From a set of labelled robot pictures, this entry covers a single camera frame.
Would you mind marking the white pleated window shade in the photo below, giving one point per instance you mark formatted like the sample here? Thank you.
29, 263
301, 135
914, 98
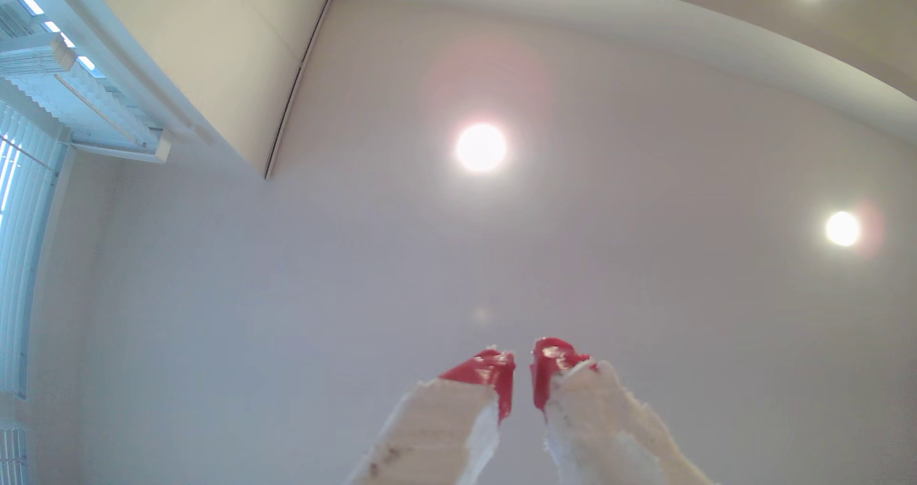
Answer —
86, 98

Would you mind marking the white slatted window blind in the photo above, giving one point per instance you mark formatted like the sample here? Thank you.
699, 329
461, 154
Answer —
21, 255

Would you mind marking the round ceiling light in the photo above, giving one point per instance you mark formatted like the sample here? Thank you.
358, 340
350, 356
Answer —
842, 228
481, 147

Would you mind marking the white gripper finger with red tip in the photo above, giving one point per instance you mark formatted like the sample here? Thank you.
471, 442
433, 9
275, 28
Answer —
602, 427
444, 420

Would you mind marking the white window valance beam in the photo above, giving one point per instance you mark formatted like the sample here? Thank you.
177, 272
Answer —
122, 62

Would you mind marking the dark wall trim strip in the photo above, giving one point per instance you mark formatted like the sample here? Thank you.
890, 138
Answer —
297, 87

